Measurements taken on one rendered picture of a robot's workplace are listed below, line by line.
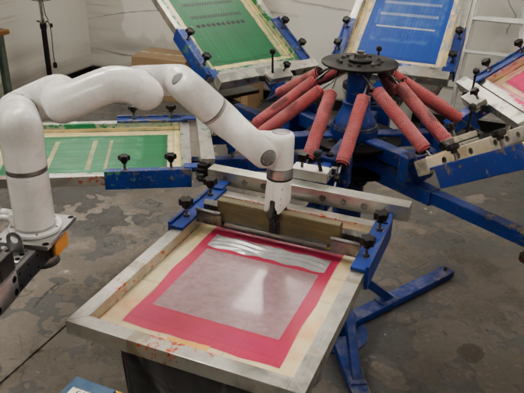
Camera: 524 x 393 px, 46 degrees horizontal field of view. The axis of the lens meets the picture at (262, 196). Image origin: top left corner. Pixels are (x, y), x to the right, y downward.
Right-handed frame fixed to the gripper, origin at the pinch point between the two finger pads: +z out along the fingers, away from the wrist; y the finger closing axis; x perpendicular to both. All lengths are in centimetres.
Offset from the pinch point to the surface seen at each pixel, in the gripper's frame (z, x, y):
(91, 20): 42, -376, -412
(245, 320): 6.0, 7.0, 38.8
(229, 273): 6.0, -5.5, 21.5
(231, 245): 5.6, -11.2, 8.4
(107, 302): 4, -25, 49
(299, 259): 5.6, 9.5, 7.4
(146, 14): 29, -306, -412
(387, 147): 0, 16, -74
